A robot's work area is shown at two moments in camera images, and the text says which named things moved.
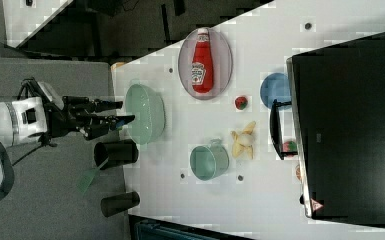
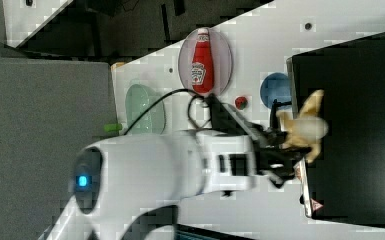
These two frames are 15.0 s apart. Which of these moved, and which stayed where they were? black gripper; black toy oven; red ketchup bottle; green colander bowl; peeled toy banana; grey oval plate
Moved: black gripper; peeled toy banana
Stayed: green colander bowl; black toy oven; grey oval plate; red ketchup bottle
